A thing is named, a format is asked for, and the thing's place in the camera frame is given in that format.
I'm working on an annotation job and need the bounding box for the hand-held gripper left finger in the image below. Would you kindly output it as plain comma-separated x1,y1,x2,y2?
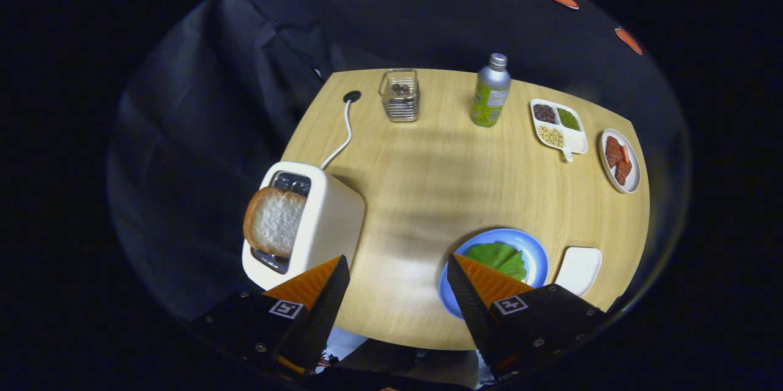
190,255,351,379

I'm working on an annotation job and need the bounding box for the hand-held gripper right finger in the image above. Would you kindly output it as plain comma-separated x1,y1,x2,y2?
447,253,612,382

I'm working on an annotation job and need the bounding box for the green lettuce leaf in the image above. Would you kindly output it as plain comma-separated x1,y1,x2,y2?
465,242,528,283

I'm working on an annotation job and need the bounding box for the toasted bread slice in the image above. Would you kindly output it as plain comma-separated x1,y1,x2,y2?
243,187,307,258

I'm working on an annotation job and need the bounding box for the blue plate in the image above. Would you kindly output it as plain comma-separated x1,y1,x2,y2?
438,228,549,320

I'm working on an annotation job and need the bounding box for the white toaster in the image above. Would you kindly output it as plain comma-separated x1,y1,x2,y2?
242,161,366,291

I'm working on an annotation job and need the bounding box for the white square plate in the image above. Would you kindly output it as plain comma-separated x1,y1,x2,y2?
554,247,603,297

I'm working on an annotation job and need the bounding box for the white divided tray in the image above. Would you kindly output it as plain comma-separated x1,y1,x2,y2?
530,99,588,163

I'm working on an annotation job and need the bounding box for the white oval plate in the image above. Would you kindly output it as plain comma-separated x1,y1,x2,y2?
599,128,641,195

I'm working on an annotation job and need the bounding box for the green and silver bottle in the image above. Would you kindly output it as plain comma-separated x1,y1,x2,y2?
470,53,512,128

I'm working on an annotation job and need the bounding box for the white toaster cable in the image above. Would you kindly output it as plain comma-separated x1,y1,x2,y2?
321,97,355,170

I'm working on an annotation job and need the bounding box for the wire mesh basket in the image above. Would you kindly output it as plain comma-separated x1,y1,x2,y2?
378,69,420,123

